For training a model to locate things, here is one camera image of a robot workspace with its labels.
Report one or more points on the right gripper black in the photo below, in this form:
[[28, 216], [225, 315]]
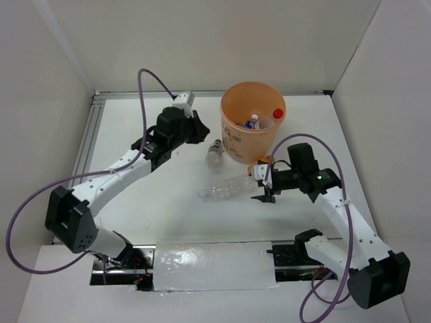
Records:
[[264, 198]]

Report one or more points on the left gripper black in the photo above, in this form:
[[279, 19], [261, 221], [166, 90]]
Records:
[[201, 130]]

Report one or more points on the clear bottle white cap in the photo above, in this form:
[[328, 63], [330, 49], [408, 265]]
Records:
[[229, 189]]

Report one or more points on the small black label bottle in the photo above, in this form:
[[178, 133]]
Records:
[[213, 158]]

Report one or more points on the Pocari Sweat blue label bottle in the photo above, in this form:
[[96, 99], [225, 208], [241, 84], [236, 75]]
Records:
[[251, 123]]

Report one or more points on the red label bottle red cap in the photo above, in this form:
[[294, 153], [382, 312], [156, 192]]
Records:
[[271, 119]]

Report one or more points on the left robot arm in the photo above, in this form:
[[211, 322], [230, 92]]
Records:
[[71, 212]]

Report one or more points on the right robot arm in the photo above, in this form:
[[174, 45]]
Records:
[[372, 272]]

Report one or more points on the peach capybara plastic bin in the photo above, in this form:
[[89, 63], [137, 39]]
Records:
[[238, 103]]

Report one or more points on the orange juice bottle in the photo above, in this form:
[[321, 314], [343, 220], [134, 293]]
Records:
[[263, 160]]

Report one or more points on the white taped cover sheet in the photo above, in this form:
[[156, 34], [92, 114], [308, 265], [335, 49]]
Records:
[[213, 267]]

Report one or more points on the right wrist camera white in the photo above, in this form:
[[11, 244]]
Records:
[[262, 172]]

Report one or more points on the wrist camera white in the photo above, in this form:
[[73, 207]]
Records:
[[184, 101], [262, 172]]

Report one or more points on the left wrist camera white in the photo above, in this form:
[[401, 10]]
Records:
[[184, 101]]

